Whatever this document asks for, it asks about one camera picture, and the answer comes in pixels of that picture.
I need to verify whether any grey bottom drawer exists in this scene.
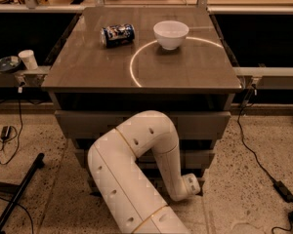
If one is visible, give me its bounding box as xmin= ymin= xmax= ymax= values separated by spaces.
xmin=87 ymin=175 xmax=206 ymax=197

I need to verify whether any grey drawer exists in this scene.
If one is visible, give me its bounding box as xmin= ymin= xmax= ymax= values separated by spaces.
xmin=55 ymin=110 xmax=230 ymax=139
xmin=75 ymin=149 xmax=215 ymax=170
xmin=87 ymin=175 xmax=206 ymax=197

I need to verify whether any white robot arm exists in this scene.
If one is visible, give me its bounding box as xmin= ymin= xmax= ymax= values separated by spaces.
xmin=88 ymin=111 xmax=200 ymax=234

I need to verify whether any grey drawer cabinet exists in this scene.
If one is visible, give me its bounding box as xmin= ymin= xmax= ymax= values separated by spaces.
xmin=41 ymin=6 xmax=243 ymax=183

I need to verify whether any grey middle drawer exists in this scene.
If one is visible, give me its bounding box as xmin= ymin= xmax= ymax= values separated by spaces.
xmin=75 ymin=149 xmax=215 ymax=170

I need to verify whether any grey top drawer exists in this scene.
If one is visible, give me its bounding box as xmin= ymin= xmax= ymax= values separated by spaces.
xmin=55 ymin=110 xmax=230 ymax=139

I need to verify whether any white ceramic bowl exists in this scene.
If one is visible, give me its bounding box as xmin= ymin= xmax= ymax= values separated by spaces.
xmin=153 ymin=20 xmax=189 ymax=50

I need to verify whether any blue soda can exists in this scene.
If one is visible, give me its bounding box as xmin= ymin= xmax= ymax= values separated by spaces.
xmin=101 ymin=23 xmax=135 ymax=48

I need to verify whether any white paper cup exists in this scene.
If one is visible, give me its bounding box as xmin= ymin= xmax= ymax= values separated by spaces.
xmin=19 ymin=50 xmax=38 ymax=70

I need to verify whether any black power adapter left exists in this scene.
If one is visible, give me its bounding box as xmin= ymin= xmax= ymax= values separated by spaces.
xmin=0 ymin=126 xmax=11 ymax=140

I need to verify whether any dark blue plate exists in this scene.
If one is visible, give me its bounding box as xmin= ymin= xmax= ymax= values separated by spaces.
xmin=0 ymin=56 xmax=21 ymax=73

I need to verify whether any black pole stand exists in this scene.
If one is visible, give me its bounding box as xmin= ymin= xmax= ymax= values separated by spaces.
xmin=0 ymin=153 xmax=44 ymax=234

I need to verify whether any black power brick right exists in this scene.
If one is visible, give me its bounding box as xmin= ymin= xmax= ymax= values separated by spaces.
xmin=273 ymin=180 xmax=293 ymax=203

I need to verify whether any black cable right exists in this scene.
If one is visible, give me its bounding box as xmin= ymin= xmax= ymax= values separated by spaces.
xmin=236 ymin=87 xmax=277 ymax=183

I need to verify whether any black cable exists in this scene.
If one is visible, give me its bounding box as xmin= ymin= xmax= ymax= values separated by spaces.
xmin=0 ymin=87 xmax=24 ymax=167
xmin=236 ymin=87 xmax=277 ymax=183

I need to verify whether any black cable left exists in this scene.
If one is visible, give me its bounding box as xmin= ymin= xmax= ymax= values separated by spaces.
xmin=0 ymin=87 xmax=24 ymax=167

